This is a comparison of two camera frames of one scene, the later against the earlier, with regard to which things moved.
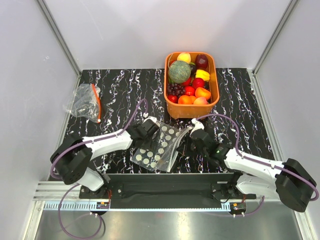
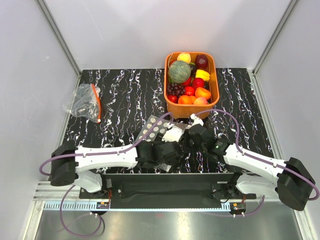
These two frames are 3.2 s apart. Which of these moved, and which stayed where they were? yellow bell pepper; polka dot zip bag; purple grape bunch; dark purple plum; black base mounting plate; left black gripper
Moved: polka dot zip bag; left black gripper
Stayed: yellow bell pepper; dark purple plum; purple grape bunch; black base mounting plate
